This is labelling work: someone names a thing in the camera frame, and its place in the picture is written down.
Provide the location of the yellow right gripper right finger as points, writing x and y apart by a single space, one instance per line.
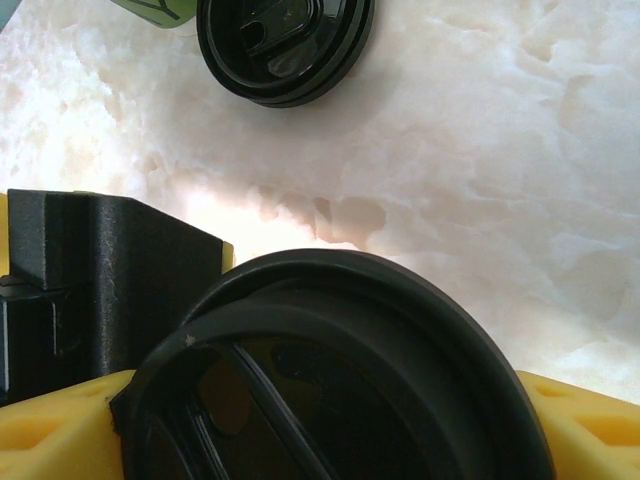
595 440

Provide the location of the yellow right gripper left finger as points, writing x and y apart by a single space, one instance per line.
100 280

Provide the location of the black plastic cup lid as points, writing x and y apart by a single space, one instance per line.
350 300
280 50

